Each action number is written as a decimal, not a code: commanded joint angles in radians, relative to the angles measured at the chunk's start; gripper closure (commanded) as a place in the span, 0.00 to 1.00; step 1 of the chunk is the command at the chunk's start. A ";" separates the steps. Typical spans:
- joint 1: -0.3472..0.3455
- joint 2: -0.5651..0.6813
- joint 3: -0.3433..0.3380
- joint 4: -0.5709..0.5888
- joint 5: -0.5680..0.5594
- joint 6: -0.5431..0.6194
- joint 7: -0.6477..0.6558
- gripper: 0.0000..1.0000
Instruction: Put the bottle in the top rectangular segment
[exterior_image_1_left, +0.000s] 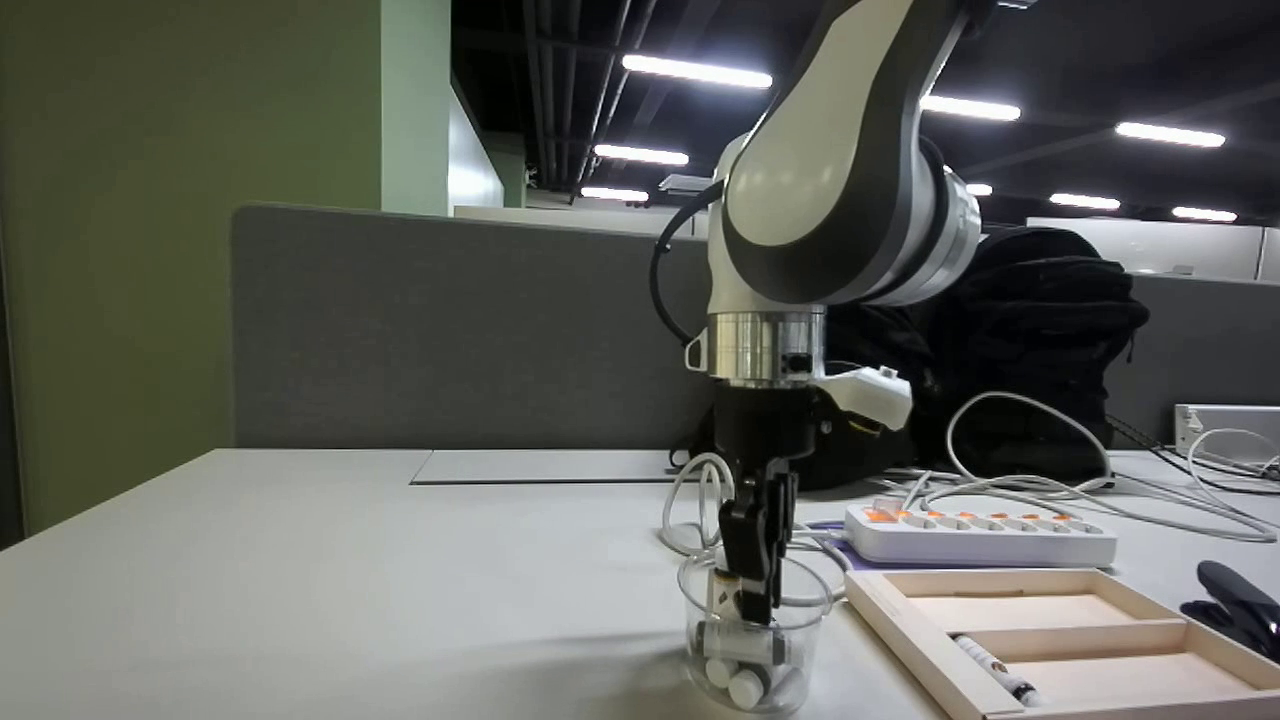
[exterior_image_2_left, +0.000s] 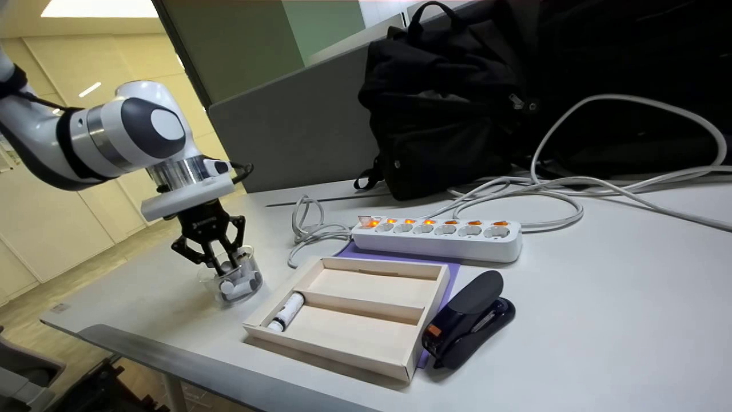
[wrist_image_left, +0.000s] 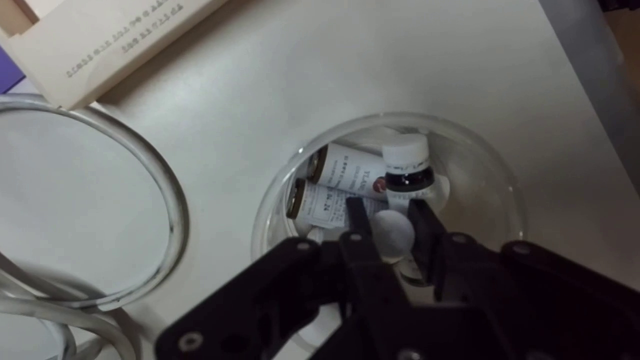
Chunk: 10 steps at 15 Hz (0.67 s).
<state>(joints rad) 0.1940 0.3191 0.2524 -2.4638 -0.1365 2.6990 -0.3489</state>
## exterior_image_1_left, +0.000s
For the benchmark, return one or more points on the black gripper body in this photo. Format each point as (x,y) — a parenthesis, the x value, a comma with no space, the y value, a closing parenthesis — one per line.
(765,425)

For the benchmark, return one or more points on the clear plastic cup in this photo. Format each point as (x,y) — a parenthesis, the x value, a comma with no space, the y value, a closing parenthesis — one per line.
(806,627)

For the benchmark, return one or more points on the ceiling air vent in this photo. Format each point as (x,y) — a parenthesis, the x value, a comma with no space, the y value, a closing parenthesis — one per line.
(684,185)

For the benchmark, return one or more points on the wooden segmented tray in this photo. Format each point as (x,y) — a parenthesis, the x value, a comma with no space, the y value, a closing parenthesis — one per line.
(1067,647)

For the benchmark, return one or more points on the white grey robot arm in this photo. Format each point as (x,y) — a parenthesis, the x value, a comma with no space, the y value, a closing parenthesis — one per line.
(826,146)

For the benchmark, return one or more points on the black stapler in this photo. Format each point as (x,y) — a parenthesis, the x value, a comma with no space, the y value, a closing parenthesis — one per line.
(1241,602)

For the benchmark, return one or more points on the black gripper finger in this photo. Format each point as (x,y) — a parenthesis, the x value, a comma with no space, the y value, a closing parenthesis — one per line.
(774,534)
(741,534)

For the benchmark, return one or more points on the bulky black backpack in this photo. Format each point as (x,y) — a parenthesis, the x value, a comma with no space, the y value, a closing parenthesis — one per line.
(1052,333)

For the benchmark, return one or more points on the white power strip orange switches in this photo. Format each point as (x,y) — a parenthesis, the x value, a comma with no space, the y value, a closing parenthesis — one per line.
(982,536)

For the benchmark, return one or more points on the grey desk partition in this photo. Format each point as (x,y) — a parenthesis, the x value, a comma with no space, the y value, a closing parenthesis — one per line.
(465,333)

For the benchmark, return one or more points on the white box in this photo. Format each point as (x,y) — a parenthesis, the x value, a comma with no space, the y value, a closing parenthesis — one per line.
(1224,416)

